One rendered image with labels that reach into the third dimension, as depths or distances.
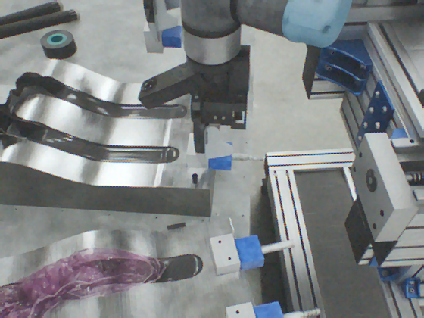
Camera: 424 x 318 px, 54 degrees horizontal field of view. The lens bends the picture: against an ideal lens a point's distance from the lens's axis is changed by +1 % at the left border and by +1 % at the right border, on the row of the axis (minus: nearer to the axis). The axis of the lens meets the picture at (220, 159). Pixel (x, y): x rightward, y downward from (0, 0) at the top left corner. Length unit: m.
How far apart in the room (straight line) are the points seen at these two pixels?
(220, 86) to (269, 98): 1.58
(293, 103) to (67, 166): 1.56
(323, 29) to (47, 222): 0.58
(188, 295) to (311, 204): 0.94
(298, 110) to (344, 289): 1.02
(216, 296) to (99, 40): 0.77
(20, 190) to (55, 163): 0.09
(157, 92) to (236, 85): 0.11
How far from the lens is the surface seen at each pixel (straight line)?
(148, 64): 1.06
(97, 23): 1.24
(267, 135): 1.97
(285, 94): 2.19
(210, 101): 0.58
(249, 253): 0.64
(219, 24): 0.50
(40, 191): 0.79
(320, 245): 1.43
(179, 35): 0.89
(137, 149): 0.75
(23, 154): 0.74
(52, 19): 1.21
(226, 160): 0.69
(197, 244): 0.67
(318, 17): 0.43
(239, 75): 0.56
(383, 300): 1.41
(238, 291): 0.63
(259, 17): 0.45
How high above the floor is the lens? 1.45
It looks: 51 degrees down
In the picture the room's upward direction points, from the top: straight up
